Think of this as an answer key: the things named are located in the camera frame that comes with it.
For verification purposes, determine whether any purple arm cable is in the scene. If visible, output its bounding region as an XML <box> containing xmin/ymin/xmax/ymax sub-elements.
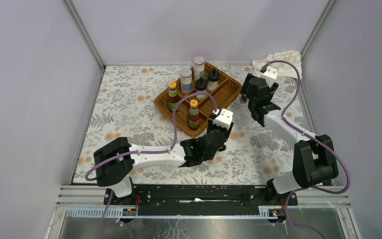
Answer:
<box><xmin>260</xmin><ymin>60</ymin><xmax>352</xmax><ymax>239</ymax></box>
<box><xmin>85</xmin><ymin>92</ymin><xmax>220</xmax><ymax>239</ymax></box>

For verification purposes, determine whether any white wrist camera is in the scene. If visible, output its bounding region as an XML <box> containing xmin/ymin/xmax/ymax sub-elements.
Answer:
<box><xmin>210</xmin><ymin>109</ymin><xmax>233</xmax><ymax>129</ymax></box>
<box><xmin>261</xmin><ymin>66</ymin><xmax>278</xmax><ymax>81</ymax></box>

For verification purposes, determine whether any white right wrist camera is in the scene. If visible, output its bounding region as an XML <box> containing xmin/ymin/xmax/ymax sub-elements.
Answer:
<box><xmin>261</xmin><ymin>66</ymin><xmax>278</xmax><ymax>81</ymax></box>

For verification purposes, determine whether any white jar wide black lid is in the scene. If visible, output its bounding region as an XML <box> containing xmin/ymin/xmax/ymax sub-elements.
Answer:
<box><xmin>194</xmin><ymin>77</ymin><xmax>207</xmax><ymax>101</ymax></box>

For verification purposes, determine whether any green sauce bottle yellow cap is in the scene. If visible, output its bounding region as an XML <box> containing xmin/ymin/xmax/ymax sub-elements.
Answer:
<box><xmin>168</xmin><ymin>81</ymin><xmax>180</xmax><ymax>112</ymax></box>

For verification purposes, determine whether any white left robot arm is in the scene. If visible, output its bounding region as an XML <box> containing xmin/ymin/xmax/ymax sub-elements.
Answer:
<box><xmin>86</xmin><ymin>121</ymin><xmax>234</xmax><ymax>205</ymax></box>

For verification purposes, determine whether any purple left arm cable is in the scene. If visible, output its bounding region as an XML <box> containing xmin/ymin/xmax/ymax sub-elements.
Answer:
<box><xmin>85</xmin><ymin>92</ymin><xmax>220</xmax><ymax>239</ymax></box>

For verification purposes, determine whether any floral patterned table mat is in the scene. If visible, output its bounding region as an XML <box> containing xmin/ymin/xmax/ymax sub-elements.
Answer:
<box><xmin>73</xmin><ymin>66</ymin><xmax>293</xmax><ymax>185</ymax></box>

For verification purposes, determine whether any white bottle black cap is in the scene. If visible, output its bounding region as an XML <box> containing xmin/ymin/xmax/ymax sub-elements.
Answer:
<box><xmin>207</xmin><ymin>69</ymin><xmax>220</xmax><ymax>92</ymax></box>

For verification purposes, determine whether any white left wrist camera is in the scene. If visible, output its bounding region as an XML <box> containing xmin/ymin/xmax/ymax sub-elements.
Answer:
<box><xmin>210</xmin><ymin>109</ymin><xmax>233</xmax><ymax>129</ymax></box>

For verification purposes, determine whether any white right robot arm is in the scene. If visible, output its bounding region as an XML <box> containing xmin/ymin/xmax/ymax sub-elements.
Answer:
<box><xmin>240</xmin><ymin>73</ymin><xmax>339</xmax><ymax>205</ymax></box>

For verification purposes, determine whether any white crumpled cloth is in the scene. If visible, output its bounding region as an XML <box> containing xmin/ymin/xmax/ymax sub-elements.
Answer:
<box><xmin>252</xmin><ymin>50</ymin><xmax>303</xmax><ymax>81</ymax></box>

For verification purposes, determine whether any silver lid white grain jar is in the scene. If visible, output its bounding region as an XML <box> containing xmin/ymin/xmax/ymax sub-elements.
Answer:
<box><xmin>193</xmin><ymin>56</ymin><xmax>205</xmax><ymax>81</ymax></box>

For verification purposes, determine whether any red sauce bottle yellow cap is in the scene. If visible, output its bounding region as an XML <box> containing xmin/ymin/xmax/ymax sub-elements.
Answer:
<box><xmin>188</xmin><ymin>100</ymin><xmax>200</xmax><ymax>130</ymax></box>

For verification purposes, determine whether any silver lid jar blue label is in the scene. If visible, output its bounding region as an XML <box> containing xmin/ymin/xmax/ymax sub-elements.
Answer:
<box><xmin>180</xmin><ymin>68</ymin><xmax>193</xmax><ymax>95</ymax></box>

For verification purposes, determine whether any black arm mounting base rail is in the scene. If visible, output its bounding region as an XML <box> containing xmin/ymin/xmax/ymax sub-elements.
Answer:
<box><xmin>103</xmin><ymin>184</ymin><xmax>298</xmax><ymax>217</ymax></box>

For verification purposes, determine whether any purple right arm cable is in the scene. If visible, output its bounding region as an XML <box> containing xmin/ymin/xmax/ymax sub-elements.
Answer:
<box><xmin>260</xmin><ymin>60</ymin><xmax>352</xmax><ymax>239</ymax></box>

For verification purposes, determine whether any small dark pepper jar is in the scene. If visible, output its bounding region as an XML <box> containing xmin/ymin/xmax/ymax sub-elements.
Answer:
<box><xmin>240</xmin><ymin>95</ymin><xmax>247</xmax><ymax>104</ymax></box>

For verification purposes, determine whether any brown wicker divided basket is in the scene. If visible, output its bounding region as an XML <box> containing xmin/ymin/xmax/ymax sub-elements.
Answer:
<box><xmin>155</xmin><ymin>62</ymin><xmax>242</xmax><ymax>137</ymax></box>

